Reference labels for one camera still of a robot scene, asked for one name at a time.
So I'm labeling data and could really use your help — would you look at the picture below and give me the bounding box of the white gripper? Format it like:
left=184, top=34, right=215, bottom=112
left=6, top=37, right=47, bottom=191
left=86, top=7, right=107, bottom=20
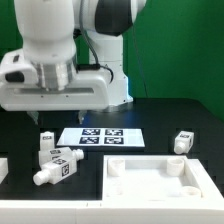
left=0, top=69, right=111, bottom=124

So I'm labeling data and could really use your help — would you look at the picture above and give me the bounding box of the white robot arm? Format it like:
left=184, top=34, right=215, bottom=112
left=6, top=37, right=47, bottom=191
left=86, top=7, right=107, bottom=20
left=0, top=0, right=147, bottom=120

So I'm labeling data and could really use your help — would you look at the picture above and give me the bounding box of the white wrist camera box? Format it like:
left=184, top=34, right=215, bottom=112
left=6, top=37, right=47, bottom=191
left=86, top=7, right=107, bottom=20
left=0, top=49, right=38, bottom=85

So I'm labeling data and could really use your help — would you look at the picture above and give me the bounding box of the white block left edge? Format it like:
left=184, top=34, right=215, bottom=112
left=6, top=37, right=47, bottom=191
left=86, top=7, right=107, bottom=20
left=0, top=158, right=8, bottom=184

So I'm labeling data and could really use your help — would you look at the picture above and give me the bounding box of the marker sheet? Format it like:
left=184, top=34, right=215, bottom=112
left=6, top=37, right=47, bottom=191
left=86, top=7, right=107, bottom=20
left=57, top=128, right=145, bottom=147

